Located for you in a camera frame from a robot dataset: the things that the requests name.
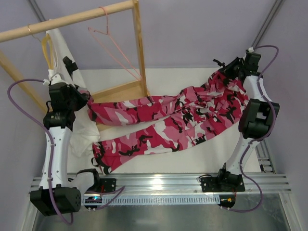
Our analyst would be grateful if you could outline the pink camouflage trousers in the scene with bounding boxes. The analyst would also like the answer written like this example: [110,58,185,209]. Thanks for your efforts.
[88,67,249,175]

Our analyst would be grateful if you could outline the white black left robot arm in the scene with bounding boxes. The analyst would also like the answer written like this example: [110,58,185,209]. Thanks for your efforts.
[30,82,100,217]

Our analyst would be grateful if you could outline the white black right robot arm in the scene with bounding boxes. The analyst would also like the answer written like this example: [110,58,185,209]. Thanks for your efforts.
[211,48,280,192]

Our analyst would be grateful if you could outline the yellow wooden hanger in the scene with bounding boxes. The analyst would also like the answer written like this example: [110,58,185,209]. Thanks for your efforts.
[27,24,54,69]

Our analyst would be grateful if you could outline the white printed t-shirt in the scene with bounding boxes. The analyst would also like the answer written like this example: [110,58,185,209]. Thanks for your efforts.
[43,29,100,157]

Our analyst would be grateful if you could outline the wooden clothes rack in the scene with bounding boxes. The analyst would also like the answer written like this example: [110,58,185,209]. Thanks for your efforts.
[0,0,149,103]

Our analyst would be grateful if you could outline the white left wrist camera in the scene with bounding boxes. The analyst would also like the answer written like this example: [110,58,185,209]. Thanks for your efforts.
[43,74,63,86]

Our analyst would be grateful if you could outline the pink wire hanger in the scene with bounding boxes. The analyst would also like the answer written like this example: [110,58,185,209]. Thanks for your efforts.
[88,6,142,82]

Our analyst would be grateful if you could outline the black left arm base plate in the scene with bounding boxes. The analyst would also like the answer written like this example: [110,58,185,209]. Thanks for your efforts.
[86,178,116,193]

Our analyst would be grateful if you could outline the slotted grey cable duct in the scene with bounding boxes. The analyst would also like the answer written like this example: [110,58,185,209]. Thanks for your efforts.
[83,194,221,206]

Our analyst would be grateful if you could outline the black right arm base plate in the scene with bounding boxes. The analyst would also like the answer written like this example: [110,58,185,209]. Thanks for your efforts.
[198,174,245,193]

